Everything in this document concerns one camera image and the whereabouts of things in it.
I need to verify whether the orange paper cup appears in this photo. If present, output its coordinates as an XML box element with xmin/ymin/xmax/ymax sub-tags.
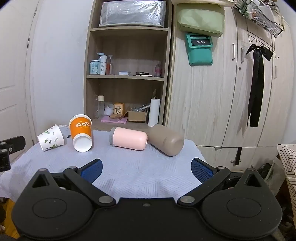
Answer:
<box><xmin>69</xmin><ymin>114</ymin><xmax>92</xmax><ymax>153</ymax></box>

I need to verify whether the white floral paper cup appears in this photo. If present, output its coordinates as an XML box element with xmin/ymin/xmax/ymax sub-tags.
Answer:
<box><xmin>37</xmin><ymin>125</ymin><xmax>65</xmax><ymax>152</ymax></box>

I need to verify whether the light grey quilted tablecloth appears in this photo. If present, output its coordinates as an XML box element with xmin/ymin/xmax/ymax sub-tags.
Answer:
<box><xmin>1</xmin><ymin>126</ymin><xmax>204</xmax><ymax>201</ymax></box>

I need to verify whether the pink tumbler grey lid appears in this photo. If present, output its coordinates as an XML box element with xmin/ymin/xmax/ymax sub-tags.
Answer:
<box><xmin>109</xmin><ymin>127</ymin><xmax>147</xmax><ymax>151</ymax></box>

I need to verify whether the taupe tumbler bottle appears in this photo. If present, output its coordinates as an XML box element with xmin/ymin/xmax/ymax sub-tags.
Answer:
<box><xmin>148</xmin><ymin>124</ymin><xmax>184</xmax><ymax>157</ymax></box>

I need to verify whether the pink flat box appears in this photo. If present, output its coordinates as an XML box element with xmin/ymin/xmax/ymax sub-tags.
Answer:
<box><xmin>100</xmin><ymin>116</ymin><xmax>128</xmax><ymax>124</ymax></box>

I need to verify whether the light wood wardrobe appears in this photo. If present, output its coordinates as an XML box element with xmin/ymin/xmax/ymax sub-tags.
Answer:
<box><xmin>166</xmin><ymin>4</ymin><xmax>295</xmax><ymax>171</ymax></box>

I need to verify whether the small wooden floral box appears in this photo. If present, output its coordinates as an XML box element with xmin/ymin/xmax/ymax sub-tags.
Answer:
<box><xmin>114</xmin><ymin>102</ymin><xmax>125</xmax><ymax>115</ymax></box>

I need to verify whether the small cardboard box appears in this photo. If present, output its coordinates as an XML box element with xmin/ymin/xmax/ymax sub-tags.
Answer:
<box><xmin>128</xmin><ymin>110</ymin><xmax>146</xmax><ymax>123</ymax></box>

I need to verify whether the clear bottle cream cap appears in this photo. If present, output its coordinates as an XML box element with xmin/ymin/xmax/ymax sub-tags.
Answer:
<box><xmin>98</xmin><ymin>95</ymin><xmax>105</xmax><ymax>118</ymax></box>

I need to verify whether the white paper towel roll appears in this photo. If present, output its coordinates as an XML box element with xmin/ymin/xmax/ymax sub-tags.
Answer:
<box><xmin>148</xmin><ymin>98</ymin><xmax>161</xmax><ymax>127</ymax></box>

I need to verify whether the geometric patterned box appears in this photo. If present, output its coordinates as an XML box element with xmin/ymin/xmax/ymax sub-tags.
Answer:
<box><xmin>277</xmin><ymin>144</ymin><xmax>296</xmax><ymax>225</ymax></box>

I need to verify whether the black ribbon bow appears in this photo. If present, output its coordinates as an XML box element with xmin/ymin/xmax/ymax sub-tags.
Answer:
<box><xmin>246</xmin><ymin>44</ymin><xmax>273</xmax><ymax>128</ymax></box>

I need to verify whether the light blue tissue pack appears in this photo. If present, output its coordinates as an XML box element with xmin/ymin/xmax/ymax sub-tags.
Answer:
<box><xmin>89</xmin><ymin>60</ymin><xmax>100</xmax><ymax>75</ymax></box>

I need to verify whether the orange spray bottle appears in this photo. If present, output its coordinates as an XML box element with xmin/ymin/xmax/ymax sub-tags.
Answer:
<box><xmin>106</xmin><ymin>55</ymin><xmax>113</xmax><ymax>75</ymax></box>

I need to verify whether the pink small bottle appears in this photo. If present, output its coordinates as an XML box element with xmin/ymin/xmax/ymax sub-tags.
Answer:
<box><xmin>154</xmin><ymin>61</ymin><xmax>162</xmax><ymax>77</ymax></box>

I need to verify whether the white pump bottle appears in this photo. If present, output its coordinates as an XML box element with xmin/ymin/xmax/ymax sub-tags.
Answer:
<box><xmin>97</xmin><ymin>53</ymin><xmax>107</xmax><ymax>75</ymax></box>

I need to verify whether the white panel door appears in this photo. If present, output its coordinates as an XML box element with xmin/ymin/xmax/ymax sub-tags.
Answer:
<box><xmin>0</xmin><ymin>0</ymin><xmax>40</xmax><ymax>163</ymax></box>

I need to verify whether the wooden open bookshelf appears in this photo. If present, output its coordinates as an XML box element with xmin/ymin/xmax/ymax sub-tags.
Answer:
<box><xmin>84</xmin><ymin>1</ymin><xmax>173</xmax><ymax>131</ymax></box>

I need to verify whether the green folded cushion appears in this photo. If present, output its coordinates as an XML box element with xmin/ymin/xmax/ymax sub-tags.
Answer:
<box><xmin>177</xmin><ymin>3</ymin><xmax>225</xmax><ymax>38</ymax></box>

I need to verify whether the grey plastic-wrapped storage box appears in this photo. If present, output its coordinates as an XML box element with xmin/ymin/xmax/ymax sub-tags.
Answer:
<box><xmin>99</xmin><ymin>1</ymin><xmax>167</xmax><ymax>28</ymax></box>

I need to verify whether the black wire basket rack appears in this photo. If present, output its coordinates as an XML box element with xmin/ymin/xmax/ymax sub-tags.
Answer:
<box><xmin>233</xmin><ymin>1</ymin><xmax>289</xmax><ymax>63</ymax></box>

